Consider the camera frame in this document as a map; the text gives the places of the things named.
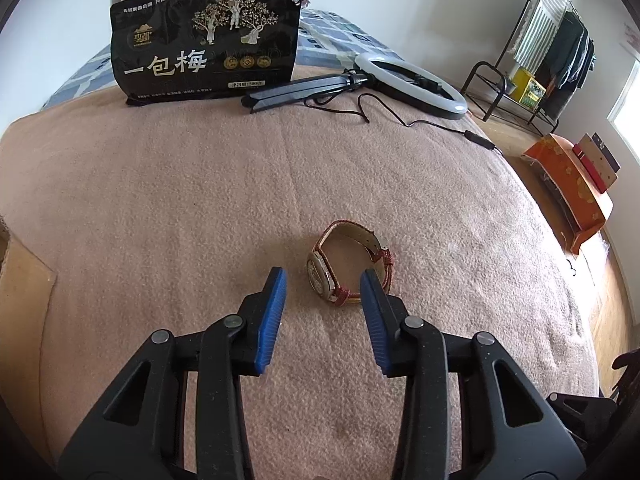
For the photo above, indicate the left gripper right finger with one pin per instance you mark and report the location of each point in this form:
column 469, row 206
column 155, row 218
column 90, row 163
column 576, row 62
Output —
column 383, row 313

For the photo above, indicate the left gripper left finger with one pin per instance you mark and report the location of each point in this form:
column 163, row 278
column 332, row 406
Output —
column 261, row 313

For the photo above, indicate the red leather strap watch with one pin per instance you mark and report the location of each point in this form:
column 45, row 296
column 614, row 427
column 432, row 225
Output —
column 344, row 248

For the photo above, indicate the pink bed blanket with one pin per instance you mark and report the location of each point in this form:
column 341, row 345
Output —
column 168, row 215

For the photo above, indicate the black folded tripod stand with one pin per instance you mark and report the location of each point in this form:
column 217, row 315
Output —
column 301, row 90

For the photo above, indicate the orange patterned low table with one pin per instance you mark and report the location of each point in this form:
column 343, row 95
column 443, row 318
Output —
column 587, row 209

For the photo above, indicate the brown cardboard box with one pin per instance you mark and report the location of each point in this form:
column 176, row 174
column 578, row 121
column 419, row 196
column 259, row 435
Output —
column 26, row 288

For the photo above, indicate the red and beige boxes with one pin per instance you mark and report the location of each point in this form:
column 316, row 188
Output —
column 598, row 160

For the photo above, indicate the yellow green box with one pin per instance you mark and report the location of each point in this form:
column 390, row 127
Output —
column 528, row 92

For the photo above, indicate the black snack bag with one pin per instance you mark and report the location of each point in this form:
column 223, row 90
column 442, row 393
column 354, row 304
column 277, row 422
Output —
column 175, row 50

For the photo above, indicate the black metal clothes rack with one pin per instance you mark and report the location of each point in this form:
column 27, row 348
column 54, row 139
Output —
column 489, row 85

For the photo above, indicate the hanging dark clothes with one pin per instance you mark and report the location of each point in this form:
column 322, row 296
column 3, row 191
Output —
column 566, row 65

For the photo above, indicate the white ring light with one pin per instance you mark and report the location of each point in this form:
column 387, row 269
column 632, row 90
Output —
column 412, row 85

